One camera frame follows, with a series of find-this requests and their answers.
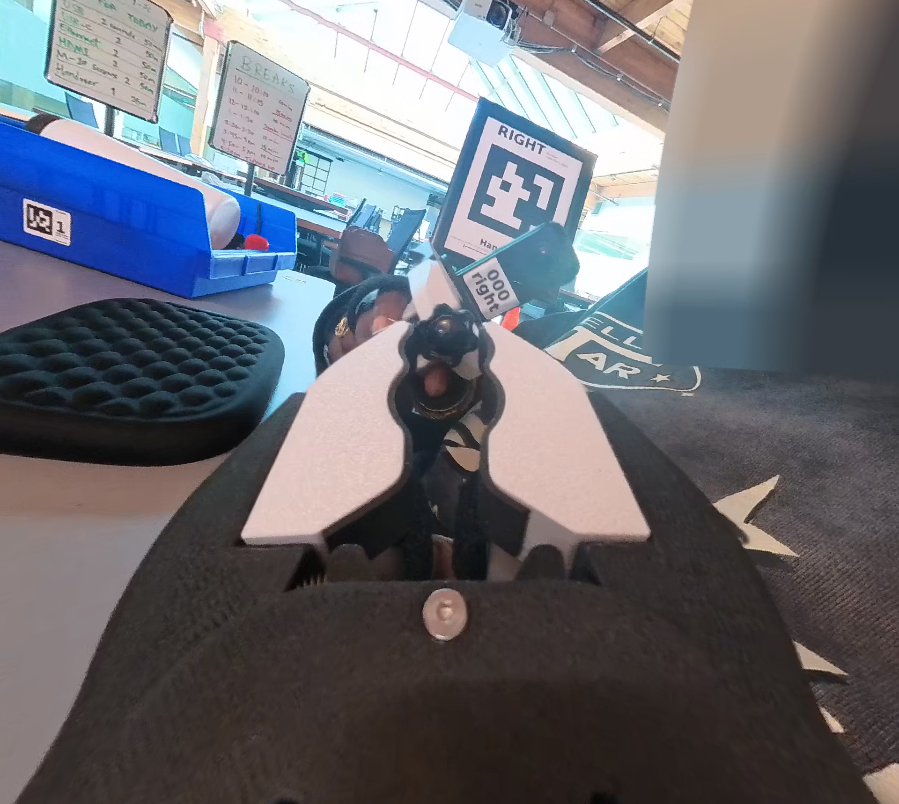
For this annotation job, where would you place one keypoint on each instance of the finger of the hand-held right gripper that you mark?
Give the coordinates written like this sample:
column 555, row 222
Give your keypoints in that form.
column 435, row 288
column 470, row 358

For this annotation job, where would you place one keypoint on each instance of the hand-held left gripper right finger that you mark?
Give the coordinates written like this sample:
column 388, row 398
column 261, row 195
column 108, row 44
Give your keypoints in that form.
column 569, row 460

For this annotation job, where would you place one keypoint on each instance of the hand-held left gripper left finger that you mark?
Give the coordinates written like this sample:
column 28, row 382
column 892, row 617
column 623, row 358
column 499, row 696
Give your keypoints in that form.
column 330, row 460

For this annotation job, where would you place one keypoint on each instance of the black star knob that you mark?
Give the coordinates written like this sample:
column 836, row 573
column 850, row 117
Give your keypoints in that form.
column 446, row 330

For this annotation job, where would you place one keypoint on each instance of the blue plastic bin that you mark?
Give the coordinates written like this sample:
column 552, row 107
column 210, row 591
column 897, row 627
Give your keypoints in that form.
column 126, row 221

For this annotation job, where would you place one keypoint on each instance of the person's right hand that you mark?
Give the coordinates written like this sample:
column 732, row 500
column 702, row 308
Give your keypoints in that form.
column 379, row 312

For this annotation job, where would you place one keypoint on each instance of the brown office chair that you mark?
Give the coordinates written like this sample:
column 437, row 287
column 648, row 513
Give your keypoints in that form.
column 365, row 249

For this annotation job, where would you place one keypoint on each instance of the black framed marker sign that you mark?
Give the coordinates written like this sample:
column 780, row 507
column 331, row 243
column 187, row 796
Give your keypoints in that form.
column 516, row 179

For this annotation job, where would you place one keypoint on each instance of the black dimpled wrist pad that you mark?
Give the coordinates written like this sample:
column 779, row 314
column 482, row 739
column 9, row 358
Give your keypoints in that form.
column 133, row 376

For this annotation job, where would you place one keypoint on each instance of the white ceiling projector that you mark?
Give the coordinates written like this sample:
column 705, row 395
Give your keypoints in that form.
column 481, row 28

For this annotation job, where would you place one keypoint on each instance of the whiteboard with red writing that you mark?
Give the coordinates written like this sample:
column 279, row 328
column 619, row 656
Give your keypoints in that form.
column 260, row 109

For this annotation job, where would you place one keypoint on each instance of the whiteboard with green writing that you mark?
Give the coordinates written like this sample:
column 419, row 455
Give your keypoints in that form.
column 109, row 39

